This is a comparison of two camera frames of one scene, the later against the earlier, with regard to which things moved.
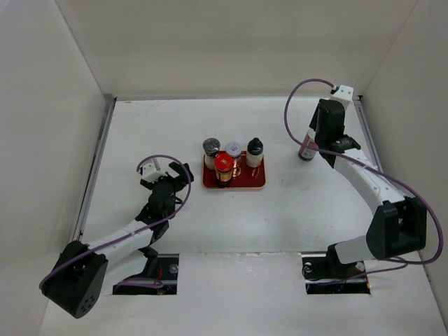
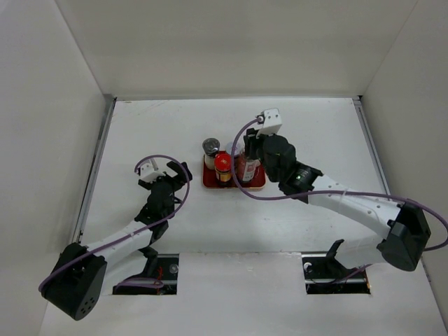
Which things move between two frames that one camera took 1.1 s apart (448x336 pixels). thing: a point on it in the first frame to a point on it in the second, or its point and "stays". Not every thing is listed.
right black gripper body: (315, 126) to (273, 176)
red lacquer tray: (250, 177) stays
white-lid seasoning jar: (234, 149) stays
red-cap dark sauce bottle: (223, 165) stays
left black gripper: (179, 181) stays
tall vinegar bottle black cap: (310, 138) to (248, 166)
